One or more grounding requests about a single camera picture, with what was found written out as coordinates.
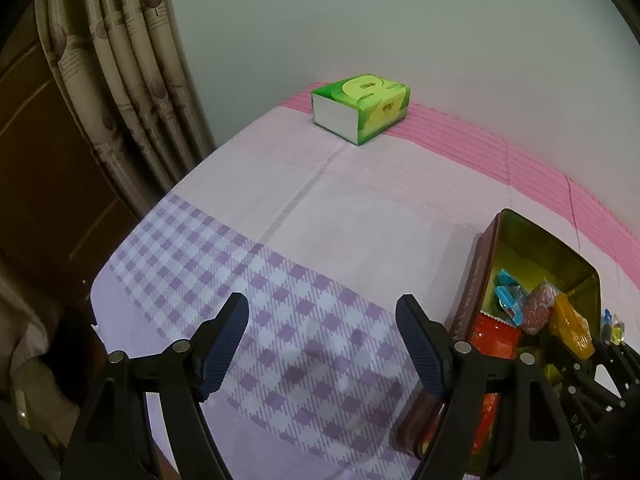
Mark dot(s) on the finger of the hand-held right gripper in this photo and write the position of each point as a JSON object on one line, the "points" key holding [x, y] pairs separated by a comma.
{"points": [[622, 360], [575, 365]]}

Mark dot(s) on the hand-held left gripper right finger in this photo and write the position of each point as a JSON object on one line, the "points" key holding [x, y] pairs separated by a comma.
{"points": [[425, 350]]}

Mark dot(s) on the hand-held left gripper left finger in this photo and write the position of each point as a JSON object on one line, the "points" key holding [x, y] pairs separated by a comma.
{"points": [[225, 350]]}

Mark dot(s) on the yellow-green candy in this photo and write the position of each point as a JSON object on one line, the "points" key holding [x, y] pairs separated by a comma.
{"points": [[614, 330]]}

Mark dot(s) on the yellow-orange snack packet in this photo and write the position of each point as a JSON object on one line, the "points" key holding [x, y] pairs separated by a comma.
{"points": [[567, 320]]}

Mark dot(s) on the pink patterned snack packet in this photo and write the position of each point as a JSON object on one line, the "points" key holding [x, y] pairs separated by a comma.
{"points": [[539, 310]]}

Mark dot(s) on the large red snack packet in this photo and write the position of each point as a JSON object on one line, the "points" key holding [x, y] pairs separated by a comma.
{"points": [[492, 335]]}

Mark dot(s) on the maroon tin box gold inside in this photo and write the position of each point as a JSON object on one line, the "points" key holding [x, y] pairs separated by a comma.
{"points": [[467, 290]]}

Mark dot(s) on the blue candy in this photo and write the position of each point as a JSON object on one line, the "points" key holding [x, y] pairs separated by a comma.
{"points": [[511, 307]]}

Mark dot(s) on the pink and purple checked tablecloth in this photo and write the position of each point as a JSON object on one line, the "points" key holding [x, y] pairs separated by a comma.
{"points": [[300, 210]]}

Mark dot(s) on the beige cloth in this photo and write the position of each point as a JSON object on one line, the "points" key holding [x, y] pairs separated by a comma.
{"points": [[30, 340]]}

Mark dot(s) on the green tissue pack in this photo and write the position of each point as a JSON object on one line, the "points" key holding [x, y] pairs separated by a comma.
{"points": [[370, 110]]}

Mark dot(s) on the brown wooden door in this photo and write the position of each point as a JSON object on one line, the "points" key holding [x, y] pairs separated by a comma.
{"points": [[40, 185]]}

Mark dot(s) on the beige patterned curtain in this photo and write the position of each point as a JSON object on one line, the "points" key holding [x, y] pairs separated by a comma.
{"points": [[125, 85]]}

